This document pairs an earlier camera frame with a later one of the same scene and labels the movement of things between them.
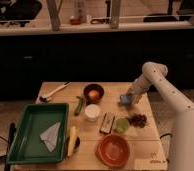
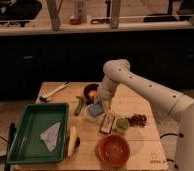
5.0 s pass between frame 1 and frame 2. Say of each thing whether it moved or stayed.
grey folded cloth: stayed
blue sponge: moved
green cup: stayed
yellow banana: stayed
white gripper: moved
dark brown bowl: stayed
